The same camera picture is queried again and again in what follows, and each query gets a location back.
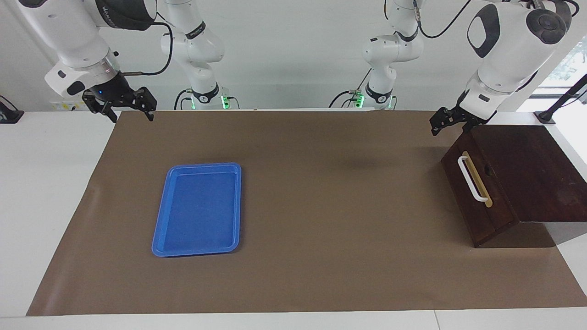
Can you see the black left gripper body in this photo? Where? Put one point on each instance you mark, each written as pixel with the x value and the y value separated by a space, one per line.
pixel 468 117

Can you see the bright window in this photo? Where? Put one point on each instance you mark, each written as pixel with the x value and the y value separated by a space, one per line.
pixel 568 64

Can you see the white wall socket box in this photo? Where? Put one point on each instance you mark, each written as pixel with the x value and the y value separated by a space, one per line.
pixel 62 104

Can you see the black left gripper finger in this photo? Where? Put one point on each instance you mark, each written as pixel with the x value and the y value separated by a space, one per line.
pixel 470 127
pixel 442 118

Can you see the small black stand base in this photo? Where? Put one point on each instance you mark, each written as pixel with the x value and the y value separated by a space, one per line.
pixel 9 115

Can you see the black stand with slanted pole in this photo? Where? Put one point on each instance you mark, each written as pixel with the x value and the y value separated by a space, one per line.
pixel 562 98

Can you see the blue plastic tray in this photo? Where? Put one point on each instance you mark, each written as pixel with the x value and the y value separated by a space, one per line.
pixel 192 215

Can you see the brown paper table mat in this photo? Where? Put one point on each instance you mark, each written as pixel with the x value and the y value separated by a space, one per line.
pixel 321 238

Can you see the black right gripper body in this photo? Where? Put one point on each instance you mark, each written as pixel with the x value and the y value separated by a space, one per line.
pixel 114 94

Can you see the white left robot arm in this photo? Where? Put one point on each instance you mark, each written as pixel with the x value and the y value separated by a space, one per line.
pixel 509 55

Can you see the dark wooden cabinet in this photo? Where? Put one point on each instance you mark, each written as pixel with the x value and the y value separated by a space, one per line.
pixel 541 174

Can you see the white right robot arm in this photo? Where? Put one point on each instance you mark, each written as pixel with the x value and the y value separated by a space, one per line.
pixel 69 36

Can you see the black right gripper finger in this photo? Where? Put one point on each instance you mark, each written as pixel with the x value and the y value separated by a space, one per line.
pixel 147 101
pixel 95 104

